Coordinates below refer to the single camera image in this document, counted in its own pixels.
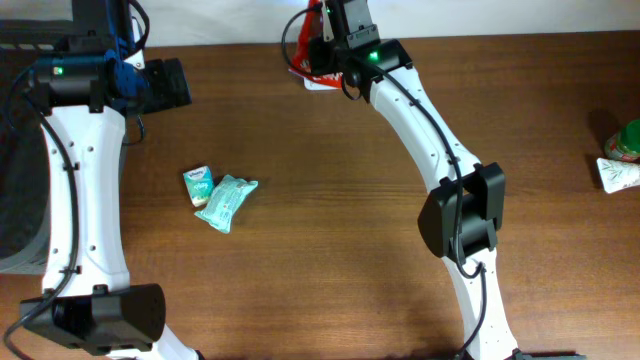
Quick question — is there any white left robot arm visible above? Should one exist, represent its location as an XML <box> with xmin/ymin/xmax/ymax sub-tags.
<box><xmin>16</xmin><ymin>1</ymin><xmax>199</xmax><ymax>359</ymax></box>

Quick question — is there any teal wet wipes pack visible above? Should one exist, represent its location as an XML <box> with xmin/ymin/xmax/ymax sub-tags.
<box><xmin>194</xmin><ymin>175</ymin><xmax>258</xmax><ymax>234</ymax></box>

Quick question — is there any white barcode scanner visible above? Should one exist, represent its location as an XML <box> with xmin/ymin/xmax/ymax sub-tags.
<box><xmin>303</xmin><ymin>74</ymin><xmax>341</xmax><ymax>91</ymax></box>

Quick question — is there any small teal tissue pack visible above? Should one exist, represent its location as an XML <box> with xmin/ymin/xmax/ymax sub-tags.
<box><xmin>183</xmin><ymin>166</ymin><xmax>214</xmax><ymax>207</ymax></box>

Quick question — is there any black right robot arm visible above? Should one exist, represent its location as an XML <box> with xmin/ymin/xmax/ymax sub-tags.
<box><xmin>310</xmin><ymin>1</ymin><xmax>518</xmax><ymax>359</ymax></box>

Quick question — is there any green lid jar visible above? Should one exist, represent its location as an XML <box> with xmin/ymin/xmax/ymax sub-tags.
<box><xmin>604</xmin><ymin>119</ymin><xmax>640</xmax><ymax>162</ymax></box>

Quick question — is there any red candy bag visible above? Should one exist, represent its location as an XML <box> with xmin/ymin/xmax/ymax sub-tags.
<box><xmin>281</xmin><ymin>0</ymin><xmax>342</xmax><ymax>80</ymax></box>

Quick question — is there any white cream tube gold cap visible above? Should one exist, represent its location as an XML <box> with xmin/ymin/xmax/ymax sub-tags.
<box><xmin>596</xmin><ymin>158</ymin><xmax>640</xmax><ymax>194</ymax></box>

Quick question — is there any dark grey plastic basket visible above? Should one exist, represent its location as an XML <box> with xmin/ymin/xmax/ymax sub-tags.
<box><xmin>1</xmin><ymin>19</ymin><xmax>73</xmax><ymax>275</ymax></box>

